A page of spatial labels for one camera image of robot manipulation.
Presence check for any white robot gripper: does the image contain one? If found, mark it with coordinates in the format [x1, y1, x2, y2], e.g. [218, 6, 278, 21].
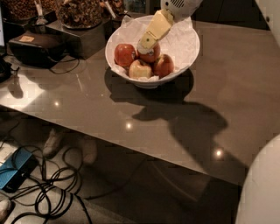
[137, 0, 203, 54]

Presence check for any red apple with sticker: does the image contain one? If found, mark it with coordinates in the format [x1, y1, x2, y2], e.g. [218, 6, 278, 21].
[136, 43, 160, 63]

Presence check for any white bowl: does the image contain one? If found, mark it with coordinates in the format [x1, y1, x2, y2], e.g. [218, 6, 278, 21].
[104, 14, 200, 89]

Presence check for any red apple right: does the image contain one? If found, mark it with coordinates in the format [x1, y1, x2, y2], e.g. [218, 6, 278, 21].
[153, 54, 174, 78]

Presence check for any red apple left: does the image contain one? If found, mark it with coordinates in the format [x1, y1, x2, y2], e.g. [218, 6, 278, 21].
[115, 44, 137, 67]

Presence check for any yellowish apple front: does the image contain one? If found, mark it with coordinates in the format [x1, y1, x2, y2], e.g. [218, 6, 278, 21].
[129, 59, 153, 80]

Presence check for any glass jar of granola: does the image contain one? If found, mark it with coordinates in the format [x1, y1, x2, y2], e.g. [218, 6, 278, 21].
[56, 0, 102, 30]

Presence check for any metal scoop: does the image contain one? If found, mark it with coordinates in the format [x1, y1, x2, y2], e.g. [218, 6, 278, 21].
[34, 0, 48, 25]

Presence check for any black device box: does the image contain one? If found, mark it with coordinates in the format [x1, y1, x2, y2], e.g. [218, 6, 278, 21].
[9, 31, 66, 68]

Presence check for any white shoe right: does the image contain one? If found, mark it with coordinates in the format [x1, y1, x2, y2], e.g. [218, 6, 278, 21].
[80, 137, 97, 165]

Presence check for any white shoe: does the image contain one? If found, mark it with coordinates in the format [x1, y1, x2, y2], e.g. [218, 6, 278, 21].
[43, 129, 64, 159]
[80, 137, 97, 165]

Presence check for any glass jar of nuts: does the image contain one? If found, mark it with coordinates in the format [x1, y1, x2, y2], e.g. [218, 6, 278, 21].
[1, 0, 56, 21]

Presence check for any white shoe left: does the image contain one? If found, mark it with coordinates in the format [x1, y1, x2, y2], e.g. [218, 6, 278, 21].
[43, 129, 64, 159]

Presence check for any blue box on floor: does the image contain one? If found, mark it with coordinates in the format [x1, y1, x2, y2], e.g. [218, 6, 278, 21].
[0, 148, 39, 193]

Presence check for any dark pedestal block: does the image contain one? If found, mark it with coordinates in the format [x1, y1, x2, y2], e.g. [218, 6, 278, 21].
[46, 21, 106, 60]

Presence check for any black coiled cable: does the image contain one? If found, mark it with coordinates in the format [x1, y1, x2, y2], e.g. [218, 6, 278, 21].
[0, 121, 95, 224]

